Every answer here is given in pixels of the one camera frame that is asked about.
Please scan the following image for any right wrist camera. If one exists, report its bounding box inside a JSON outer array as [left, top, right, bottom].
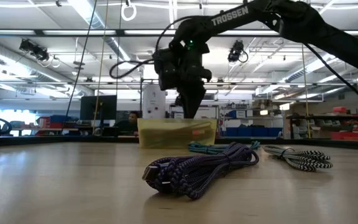
[[158, 73, 180, 91]]

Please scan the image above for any blue storage bin row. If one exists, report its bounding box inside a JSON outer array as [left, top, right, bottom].
[[219, 126, 284, 138]]

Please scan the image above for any teal braided USB-C cable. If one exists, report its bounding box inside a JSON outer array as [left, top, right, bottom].
[[187, 140, 251, 156]]

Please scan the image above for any grey striped USB-C cable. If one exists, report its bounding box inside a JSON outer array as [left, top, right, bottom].
[[262, 144, 334, 173]]

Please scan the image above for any dark blue braided USB-C cable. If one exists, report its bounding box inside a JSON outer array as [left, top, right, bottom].
[[141, 142, 260, 201]]

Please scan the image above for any white hanging ring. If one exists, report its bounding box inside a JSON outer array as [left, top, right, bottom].
[[121, 0, 137, 22]]

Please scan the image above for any red crate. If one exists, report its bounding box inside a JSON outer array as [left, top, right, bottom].
[[35, 117, 63, 129]]

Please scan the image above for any black hanging cable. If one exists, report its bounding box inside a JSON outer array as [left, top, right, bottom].
[[63, 0, 98, 127]]

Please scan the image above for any black computer monitor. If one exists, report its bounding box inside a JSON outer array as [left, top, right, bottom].
[[79, 95, 117, 121]]

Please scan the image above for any white cabinet box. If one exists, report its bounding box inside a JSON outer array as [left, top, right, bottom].
[[142, 84, 167, 119]]

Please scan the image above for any blue crate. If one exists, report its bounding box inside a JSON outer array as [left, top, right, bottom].
[[50, 114, 71, 124]]

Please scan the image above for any black aluminium table frame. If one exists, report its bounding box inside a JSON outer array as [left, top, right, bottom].
[[0, 134, 358, 152]]

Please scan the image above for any metal shelf rack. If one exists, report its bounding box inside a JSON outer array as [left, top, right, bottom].
[[219, 102, 285, 138]]

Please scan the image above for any black ceiling camera rig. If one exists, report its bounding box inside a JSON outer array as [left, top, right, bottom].
[[19, 39, 51, 62], [227, 39, 249, 63]]

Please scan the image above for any yellow translucent plastic bin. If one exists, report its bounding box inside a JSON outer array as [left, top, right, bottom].
[[137, 118, 218, 149]]

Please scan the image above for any black cable harness loop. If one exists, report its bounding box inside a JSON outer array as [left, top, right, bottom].
[[0, 115, 14, 135]]

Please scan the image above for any red storage bin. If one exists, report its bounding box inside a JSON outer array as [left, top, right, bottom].
[[331, 131, 358, 141]]

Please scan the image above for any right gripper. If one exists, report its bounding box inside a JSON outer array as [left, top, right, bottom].
[[178, 65, 213, 119]]

